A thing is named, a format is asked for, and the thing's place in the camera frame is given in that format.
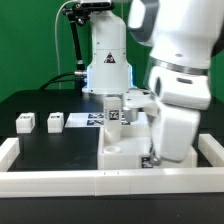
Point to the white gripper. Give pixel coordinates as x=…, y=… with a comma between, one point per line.
x=172, y=128

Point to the white square table top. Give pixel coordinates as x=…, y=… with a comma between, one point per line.
x=132, y=151

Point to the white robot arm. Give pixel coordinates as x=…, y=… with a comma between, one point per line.
x=183, y=35

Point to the white U-shaped obstacle fence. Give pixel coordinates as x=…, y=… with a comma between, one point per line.
x=102, y=183

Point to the white marker sheet with tags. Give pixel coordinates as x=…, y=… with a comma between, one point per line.
x=76, y=120

